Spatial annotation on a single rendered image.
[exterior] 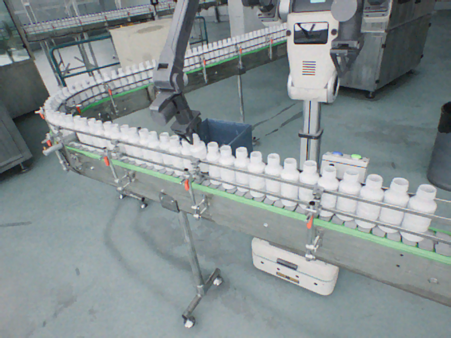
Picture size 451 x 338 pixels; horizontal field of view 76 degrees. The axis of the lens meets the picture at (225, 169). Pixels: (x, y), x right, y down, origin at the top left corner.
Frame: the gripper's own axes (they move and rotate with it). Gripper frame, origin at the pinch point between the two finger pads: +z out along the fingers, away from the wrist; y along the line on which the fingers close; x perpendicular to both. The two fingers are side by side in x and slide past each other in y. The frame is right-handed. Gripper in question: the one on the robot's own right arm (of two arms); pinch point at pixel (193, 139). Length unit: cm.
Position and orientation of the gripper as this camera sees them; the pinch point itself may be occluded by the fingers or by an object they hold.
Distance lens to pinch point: 104.2
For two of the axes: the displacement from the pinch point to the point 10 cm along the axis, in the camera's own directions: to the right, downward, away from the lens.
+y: -4.7, 7.2, -5.1
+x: 8.5, 2.1, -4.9
